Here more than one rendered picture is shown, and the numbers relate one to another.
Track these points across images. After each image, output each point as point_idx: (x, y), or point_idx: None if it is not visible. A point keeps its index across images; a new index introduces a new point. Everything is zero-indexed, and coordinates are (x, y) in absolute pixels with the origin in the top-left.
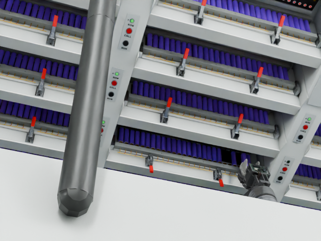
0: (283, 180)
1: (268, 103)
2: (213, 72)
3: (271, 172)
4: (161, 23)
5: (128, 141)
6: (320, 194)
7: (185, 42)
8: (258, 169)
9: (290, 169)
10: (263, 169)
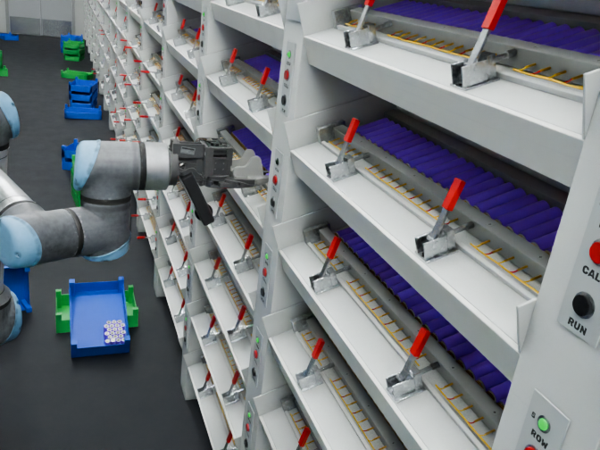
0: (275, 209)
1: (266, 30)
2: (261, 0)
3: (268, 187)
4: None
5: (236, 134)
6: (316, 273)
7: None
8: (212, 140)
9: (280, 184)
10: (212, 142)
